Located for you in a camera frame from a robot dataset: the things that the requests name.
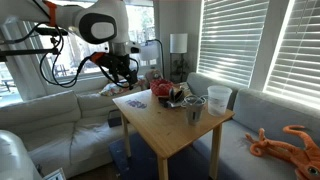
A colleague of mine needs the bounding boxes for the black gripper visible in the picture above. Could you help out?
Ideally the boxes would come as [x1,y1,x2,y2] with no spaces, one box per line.
[107,54,139,90]

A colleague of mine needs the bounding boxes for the silver metal cup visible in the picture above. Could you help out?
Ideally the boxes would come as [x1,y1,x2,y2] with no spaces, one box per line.
[182,94,208,127]

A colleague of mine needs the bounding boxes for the white charger cable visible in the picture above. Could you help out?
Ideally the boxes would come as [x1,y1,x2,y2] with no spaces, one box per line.
[184,94,208,104]

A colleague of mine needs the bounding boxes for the clear plastic cup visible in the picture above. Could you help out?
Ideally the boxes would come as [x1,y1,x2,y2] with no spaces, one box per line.
[207,85,233,117]

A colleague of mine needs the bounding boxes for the patterned throw pillow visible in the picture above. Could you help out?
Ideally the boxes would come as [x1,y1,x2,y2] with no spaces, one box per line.
[99,81,148,98]

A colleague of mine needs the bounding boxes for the red green santa sticker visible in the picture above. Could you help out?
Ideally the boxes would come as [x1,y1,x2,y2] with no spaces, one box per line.
[125,99,148,110]

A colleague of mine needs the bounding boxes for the red snack bag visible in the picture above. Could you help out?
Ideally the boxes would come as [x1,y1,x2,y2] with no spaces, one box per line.
[149,78,174,98]

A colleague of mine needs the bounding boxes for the small black device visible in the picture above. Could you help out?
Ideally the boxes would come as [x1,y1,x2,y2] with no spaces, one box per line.
[158,95,173,108]

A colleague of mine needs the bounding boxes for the black oval case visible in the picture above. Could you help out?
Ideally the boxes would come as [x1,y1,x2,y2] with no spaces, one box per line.
[168,87,186,104]

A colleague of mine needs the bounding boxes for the light wooden table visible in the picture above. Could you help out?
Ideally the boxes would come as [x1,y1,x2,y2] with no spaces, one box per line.
[112,87,235,180]

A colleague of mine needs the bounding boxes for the white framed window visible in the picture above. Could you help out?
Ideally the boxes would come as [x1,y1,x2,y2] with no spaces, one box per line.
[0,0,158,101]

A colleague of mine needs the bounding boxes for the white shade floor lamp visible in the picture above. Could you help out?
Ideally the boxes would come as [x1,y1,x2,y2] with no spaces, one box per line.
[169,32,189,83]

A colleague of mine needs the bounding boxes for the dark blue rug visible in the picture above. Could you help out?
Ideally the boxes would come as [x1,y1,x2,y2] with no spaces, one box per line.
[108,133,214,180]

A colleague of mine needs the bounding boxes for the white leather sofa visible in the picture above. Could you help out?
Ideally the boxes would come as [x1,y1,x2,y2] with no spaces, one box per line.
[0,74,148,179]

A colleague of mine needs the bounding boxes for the white window blinds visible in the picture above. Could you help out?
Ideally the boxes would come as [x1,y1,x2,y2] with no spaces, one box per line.
[263,0,320,101]
[197,0,270,87]

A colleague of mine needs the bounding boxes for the grey fabric sofa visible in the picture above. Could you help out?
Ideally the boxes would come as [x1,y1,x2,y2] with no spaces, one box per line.
[186,72,320,180]

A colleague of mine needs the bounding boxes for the orange octopus plush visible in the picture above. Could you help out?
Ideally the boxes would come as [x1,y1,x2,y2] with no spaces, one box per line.
[244,124,320,180]

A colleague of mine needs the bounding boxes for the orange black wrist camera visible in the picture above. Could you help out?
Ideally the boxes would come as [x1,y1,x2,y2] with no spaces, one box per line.
[89,51,108,64]

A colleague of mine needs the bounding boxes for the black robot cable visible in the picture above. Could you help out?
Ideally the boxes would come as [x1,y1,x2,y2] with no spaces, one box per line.
[19,19,101,88]

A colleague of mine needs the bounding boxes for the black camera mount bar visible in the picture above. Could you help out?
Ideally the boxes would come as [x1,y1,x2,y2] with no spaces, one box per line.
[0,27,69,63]

